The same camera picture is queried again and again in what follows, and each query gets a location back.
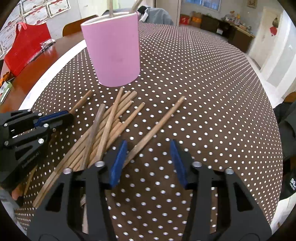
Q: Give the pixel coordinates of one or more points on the pink cylindrical cup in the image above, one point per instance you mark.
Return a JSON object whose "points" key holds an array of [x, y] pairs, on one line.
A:
{"points": [[113, 47]]}

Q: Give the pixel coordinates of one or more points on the brown wooden chair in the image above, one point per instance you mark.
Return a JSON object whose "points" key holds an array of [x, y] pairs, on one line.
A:
{"points": [[75, 27]]}

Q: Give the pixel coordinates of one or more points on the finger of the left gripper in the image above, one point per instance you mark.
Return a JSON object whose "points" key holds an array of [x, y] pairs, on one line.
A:
{"points": [[20, 138], [24, 120]]}

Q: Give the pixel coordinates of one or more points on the wooden chopstick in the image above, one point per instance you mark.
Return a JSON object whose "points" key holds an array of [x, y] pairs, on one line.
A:
{"points": [[91, 137], [106, 132], [72, 111], [143, 142]]}

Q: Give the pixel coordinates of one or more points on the red gift bag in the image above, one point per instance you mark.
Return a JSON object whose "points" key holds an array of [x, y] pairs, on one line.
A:
{"points": [[27, 43]]}

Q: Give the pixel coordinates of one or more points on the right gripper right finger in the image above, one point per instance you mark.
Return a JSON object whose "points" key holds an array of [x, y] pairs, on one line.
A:
{"points": [[222, 208]]}

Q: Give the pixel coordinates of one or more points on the dark jacket on chair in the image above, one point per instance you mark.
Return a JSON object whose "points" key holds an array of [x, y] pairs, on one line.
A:
{"points": [[285, 116]]}

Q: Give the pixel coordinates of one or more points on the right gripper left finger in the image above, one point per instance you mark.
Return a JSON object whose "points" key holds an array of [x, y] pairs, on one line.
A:
{"points": [[75, 208]]}

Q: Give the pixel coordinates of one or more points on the plastic wrapped packet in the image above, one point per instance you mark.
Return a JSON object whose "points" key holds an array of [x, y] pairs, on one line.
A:
{"points": [[46, 44]]}

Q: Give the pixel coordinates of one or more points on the dark wooden desk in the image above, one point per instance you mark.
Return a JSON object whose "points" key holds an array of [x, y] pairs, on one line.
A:
{"points": [[236, 36]]}

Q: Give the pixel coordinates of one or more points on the grey jacket on chair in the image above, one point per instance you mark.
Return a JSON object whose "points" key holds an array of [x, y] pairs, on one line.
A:
{"points": [[155, 16]]}

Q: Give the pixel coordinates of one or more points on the person left hand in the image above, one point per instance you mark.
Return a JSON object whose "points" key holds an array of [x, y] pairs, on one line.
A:
{"points": [[17, 192]]}

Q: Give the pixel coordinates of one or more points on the brown polka dot mat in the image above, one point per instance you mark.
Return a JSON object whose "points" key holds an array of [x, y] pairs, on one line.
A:
{"points": [[203, 158]]}

